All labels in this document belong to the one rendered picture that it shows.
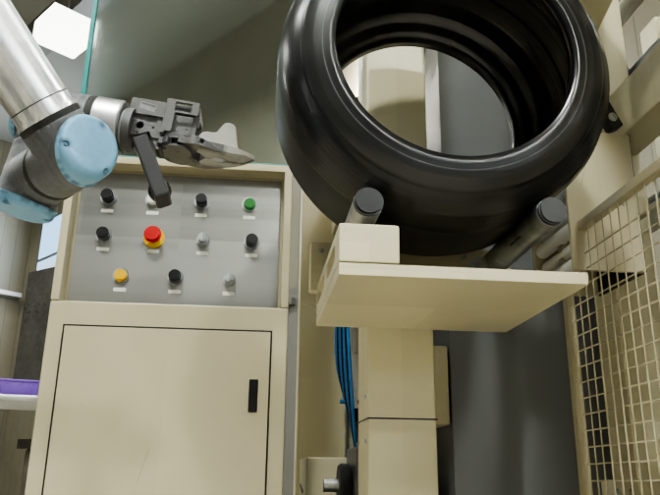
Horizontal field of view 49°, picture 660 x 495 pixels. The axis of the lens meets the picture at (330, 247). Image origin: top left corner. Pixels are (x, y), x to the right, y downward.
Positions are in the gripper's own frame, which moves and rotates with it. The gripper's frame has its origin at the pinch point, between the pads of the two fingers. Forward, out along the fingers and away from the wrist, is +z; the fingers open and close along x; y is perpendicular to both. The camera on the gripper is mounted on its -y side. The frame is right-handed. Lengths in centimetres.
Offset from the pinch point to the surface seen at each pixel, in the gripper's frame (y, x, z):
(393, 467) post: -43, 26, 34
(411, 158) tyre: -0.2, -11.5, 24.9
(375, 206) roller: -8.5, -10.7, 20.6
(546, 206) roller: -3.9, -10.7, 46.3
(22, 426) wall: -21, 943, -309
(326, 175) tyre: -1.6, -3.5, 13.1
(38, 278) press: 112, 608, -229
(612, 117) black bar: 33, 20, 71
